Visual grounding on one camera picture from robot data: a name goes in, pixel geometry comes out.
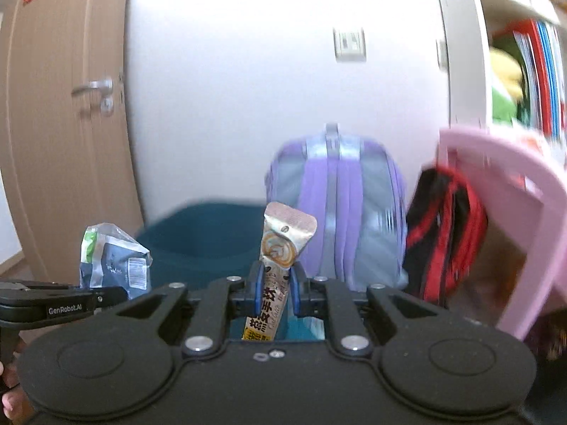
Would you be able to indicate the person's left hand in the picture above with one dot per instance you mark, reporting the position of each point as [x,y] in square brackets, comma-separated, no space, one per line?
[13,407]

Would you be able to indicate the pink furniture frame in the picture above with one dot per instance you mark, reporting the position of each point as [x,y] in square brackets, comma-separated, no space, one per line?
[531,177]

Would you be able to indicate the yellow green plush toy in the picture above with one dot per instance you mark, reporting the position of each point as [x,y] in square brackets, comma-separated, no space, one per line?
[505,79]

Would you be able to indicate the row of colourful books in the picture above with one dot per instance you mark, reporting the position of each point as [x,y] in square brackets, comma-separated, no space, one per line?
[545,75]

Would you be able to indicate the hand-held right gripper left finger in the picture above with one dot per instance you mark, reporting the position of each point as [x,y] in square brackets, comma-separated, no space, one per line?
[255,285]

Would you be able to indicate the grey blue packet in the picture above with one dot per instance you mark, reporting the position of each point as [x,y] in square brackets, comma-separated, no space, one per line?
[115,265]

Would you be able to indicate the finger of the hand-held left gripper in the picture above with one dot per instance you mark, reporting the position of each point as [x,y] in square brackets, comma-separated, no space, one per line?
[110,296]
[35,286]

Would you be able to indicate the coffee stick sachet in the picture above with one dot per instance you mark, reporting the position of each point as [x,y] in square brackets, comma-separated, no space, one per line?
[279,248]

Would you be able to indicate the white wall switch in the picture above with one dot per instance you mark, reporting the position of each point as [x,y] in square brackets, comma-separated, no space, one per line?
[442,55]

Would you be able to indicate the white bookshelf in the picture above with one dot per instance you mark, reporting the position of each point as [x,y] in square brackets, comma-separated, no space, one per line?
[460,53]

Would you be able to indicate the beige wooden door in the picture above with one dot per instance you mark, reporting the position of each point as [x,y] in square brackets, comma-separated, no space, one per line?
[57,141]

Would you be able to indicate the red black backpack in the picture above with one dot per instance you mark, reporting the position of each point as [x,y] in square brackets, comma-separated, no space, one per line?
[443,239]

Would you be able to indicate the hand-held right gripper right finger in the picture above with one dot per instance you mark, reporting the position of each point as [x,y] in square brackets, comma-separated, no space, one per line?
[297,294]

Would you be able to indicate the white wall socket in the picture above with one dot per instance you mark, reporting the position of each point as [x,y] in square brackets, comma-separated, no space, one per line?
[350,44]

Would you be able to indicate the purple grey backpack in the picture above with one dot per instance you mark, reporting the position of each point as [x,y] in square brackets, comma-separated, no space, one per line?
[345,212]

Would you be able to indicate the dark teal trash bin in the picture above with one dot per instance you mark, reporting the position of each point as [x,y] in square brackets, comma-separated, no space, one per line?
[199,239]

